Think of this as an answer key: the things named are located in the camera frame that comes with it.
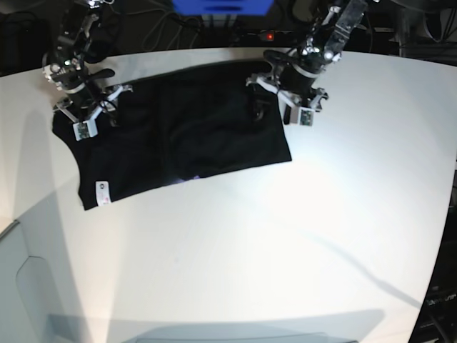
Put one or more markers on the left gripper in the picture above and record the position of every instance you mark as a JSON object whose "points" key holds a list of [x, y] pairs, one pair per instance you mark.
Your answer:
{"points": [[291, 79]]}

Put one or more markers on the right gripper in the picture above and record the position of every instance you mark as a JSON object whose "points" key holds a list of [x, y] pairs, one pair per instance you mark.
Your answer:
{"points": [[88, 101]]}

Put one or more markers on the black T-shirt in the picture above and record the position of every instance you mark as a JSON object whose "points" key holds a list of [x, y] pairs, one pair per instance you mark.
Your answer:
{"points": [[189, 124]]}

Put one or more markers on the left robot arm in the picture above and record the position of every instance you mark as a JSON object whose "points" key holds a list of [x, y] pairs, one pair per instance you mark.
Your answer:
{"points": [[332, 25]]}

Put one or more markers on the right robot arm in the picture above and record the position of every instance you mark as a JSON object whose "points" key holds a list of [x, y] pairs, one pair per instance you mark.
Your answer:
{"points": [[88, 34]]}

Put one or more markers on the white shirt label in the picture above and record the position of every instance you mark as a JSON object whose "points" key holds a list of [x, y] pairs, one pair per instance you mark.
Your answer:
{"points": [[102, 193]]}

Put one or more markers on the black power strip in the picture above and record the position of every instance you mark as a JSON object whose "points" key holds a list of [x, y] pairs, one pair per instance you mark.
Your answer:
{"points": [[272, 35]]}

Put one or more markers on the blue plastic box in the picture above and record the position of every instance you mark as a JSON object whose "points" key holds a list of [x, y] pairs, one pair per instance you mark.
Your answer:
{"points": [[227, 7]]}

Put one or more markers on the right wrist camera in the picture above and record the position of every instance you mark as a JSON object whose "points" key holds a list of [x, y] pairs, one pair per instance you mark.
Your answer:
{"points": [[85, 130]]}

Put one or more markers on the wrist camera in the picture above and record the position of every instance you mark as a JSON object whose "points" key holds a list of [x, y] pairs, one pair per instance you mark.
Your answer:
{"points": [[85, 130], [301, 116]]}

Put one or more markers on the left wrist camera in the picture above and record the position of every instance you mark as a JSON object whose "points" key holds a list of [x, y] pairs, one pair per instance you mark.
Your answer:
{"points": [[301, 116]]}

